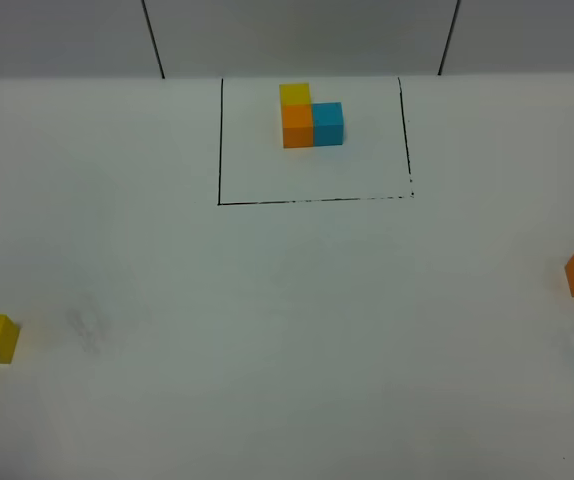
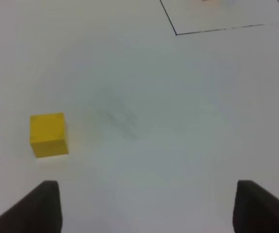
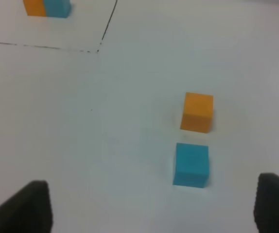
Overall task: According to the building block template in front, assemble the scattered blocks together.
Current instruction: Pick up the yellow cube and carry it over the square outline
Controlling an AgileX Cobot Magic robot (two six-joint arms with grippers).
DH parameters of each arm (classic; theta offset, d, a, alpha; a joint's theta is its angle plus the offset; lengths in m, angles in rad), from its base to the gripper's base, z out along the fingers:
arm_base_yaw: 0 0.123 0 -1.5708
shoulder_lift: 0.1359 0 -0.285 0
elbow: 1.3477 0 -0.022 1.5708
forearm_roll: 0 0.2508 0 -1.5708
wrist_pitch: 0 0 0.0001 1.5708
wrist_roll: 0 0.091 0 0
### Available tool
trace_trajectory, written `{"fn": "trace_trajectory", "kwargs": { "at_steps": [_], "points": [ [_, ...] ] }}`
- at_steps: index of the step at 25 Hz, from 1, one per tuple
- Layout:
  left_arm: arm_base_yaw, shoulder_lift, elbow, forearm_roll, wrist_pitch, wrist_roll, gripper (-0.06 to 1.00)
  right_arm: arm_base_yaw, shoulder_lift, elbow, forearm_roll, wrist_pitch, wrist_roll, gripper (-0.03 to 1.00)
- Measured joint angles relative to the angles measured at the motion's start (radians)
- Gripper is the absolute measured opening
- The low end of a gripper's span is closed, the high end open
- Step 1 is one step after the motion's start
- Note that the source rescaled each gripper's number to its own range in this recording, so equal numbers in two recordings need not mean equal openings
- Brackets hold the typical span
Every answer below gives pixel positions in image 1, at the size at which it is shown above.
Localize yellow template block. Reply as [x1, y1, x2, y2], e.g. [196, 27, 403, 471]
[279, 83, 311, 107]

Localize orange template block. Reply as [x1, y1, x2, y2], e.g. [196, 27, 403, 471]
[281, 104, 314, 148]

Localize blue template block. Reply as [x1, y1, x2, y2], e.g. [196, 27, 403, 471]
[312, 102, 345, 147]

